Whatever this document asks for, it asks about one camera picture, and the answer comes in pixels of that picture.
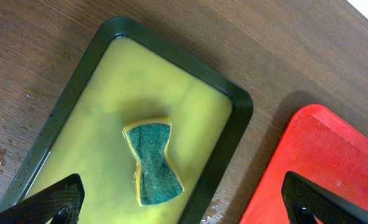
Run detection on yellow green sponge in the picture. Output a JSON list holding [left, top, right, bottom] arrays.
[[123, 117, 184, 207]]

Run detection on black tray with yellow liquid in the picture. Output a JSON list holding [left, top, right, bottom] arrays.
[[0, 17, 253, 223]]

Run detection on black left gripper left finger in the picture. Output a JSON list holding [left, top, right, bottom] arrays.
[[0, 174, 85, 224]]

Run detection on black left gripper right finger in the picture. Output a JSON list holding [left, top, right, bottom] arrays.
[[281, 171, 368, 224]]

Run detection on red plastic tray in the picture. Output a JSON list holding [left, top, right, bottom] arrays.
[[241, 105, 368, 223]]

